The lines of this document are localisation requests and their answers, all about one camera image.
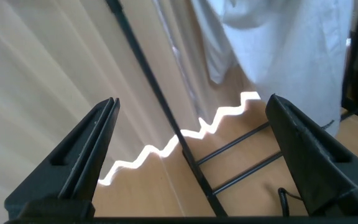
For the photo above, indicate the black clothes rack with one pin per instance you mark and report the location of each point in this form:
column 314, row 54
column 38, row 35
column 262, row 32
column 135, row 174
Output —
column 154, row 84

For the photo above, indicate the pale grey shorts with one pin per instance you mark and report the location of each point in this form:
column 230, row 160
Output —
column 284, row 56

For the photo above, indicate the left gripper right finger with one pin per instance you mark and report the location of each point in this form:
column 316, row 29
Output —
column 315, row 161

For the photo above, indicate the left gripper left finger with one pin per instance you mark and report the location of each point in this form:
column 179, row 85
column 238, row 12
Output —
column 73, row 168

